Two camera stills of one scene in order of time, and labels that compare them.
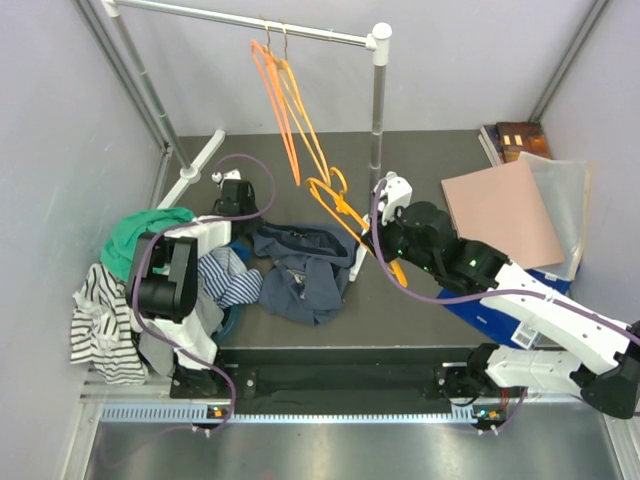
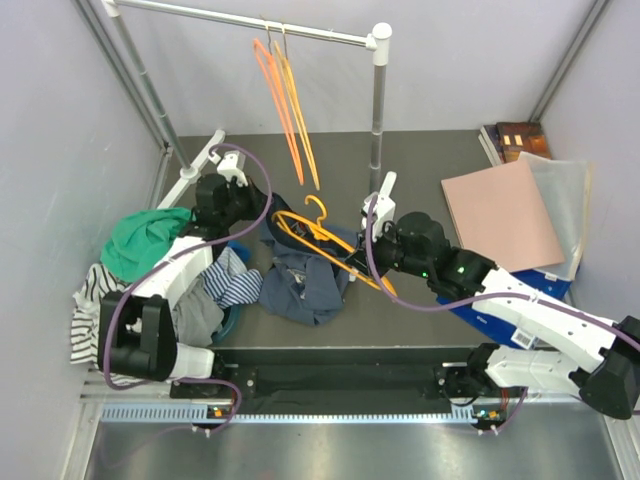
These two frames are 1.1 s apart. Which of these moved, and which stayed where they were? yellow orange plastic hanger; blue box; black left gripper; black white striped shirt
Moved: yellow orange plastic hanger
Stayed: blue box; black left gripper; black white striped shirt
